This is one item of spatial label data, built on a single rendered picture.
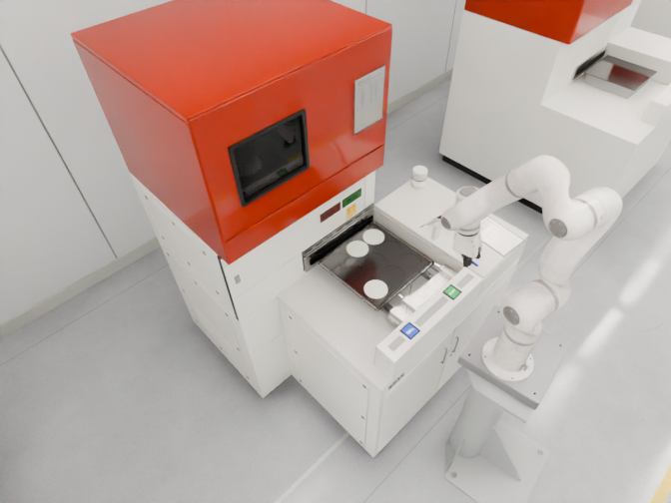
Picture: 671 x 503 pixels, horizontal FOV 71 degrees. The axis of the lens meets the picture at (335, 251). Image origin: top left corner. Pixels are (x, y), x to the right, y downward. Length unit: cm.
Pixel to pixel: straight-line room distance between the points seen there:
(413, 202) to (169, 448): 178
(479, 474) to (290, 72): 206
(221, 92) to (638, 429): 262
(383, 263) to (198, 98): 110
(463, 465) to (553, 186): 167
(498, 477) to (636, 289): 163
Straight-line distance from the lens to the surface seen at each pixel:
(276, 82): 147
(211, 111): 137
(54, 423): 312
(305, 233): 199
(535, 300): 161
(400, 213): 224
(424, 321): 187
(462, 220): 160
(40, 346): 345
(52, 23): 282
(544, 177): 141
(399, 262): 212
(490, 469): 270
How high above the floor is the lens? 250
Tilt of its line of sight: 48 degrees down
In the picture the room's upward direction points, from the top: 2 degrees counter-clockwise
